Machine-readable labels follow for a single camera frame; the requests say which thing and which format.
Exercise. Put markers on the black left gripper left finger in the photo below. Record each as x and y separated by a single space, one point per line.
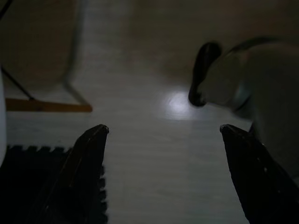
79 182

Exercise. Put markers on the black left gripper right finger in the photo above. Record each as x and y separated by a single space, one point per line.
261 182

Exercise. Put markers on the black foam puzzle mat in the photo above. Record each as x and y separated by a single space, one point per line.
21 177

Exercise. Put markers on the white bent metal tube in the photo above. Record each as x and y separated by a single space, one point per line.
71 58

